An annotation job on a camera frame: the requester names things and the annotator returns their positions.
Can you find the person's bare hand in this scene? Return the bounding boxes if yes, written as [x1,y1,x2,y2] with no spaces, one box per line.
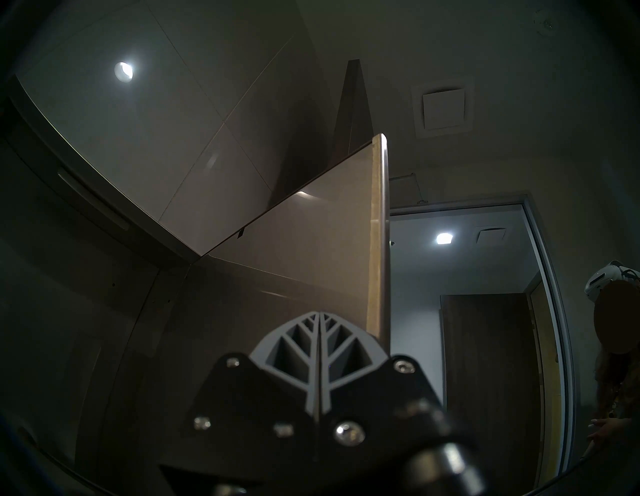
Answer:
[589,419,628,443]

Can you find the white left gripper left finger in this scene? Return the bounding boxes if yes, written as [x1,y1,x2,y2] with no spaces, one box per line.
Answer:
[160,311,320,483]

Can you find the square ceiling vent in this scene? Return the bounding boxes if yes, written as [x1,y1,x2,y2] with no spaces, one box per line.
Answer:
[411,77,475,138]

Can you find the stainless steel dispenser cabinet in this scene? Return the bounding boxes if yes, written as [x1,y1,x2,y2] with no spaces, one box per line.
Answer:
[0,75,373,496]

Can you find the stainless steel dispenser door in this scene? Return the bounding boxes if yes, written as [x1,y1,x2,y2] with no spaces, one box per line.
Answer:
[200,132,391,351]

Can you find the long-haired person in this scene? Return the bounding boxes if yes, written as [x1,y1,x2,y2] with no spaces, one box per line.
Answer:
[582,260,640,461]

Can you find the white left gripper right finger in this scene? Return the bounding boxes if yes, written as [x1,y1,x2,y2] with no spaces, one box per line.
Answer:
[320,311,466,468]

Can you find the brown hallway door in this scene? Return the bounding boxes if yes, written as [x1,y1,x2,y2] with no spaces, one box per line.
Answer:
[440,292,546,493]

